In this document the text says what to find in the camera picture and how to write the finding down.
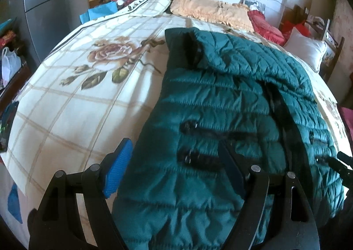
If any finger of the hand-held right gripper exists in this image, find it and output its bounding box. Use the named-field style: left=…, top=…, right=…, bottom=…
left=337, top=151, right=353, bottom=169
left=327, top=157, right=351, bottom=183

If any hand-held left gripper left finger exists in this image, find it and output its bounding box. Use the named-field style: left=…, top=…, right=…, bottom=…
left=29, top=137, right=133, bottom=250

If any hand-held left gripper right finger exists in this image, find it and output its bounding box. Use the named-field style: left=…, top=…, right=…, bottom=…
left=219, top=141, right=321, bottom=250

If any green quilted jacket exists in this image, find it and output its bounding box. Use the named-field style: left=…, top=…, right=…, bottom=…
left=112, top=27, right=346, bottom=250

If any pink cloth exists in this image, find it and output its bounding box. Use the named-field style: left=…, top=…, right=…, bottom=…
left=340, top=106, right=353, bottom=140

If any floral checked bed quilt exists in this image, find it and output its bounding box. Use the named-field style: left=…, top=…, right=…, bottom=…
left=0, top=0, right=351, bottom=250

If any wooden chair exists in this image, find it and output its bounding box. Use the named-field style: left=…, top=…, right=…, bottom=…
left=303, top=15, right=345, bottom=83

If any blue cloth piece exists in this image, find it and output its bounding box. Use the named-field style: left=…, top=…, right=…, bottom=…
left=7, top=184, right=23, bottom=224

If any dark blue bag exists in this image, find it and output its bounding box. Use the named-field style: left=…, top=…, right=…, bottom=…
left=0, top=101, right=20, bottom=153

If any white pillow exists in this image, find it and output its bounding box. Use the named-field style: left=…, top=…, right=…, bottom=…
left=284, top=28, right=327, bottom=72

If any dark wooden cabinet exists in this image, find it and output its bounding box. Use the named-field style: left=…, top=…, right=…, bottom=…
left=0, top=57, right=31, bottom=107

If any red cloth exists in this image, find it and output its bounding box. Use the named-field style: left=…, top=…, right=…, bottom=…
left=280, top=19, right=310, bottom=38

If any red quilted pillow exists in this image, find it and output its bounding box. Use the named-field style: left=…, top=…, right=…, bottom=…
left=247, top=10, right=286, bottom=46

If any white plastic bag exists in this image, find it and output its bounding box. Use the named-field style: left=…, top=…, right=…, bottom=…
left=1, top=47, right=22, bottom=88

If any blue paper bag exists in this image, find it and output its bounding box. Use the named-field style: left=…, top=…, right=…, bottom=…
left=80, top=2, right=118, bottom=25

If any yellow fringed pillow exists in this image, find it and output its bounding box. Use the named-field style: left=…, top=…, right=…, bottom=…
left=170, top=0, right=255, bottom=32

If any framed photo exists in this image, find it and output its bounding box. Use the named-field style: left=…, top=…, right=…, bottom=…
left=240, top=0, right=266, bottom=13

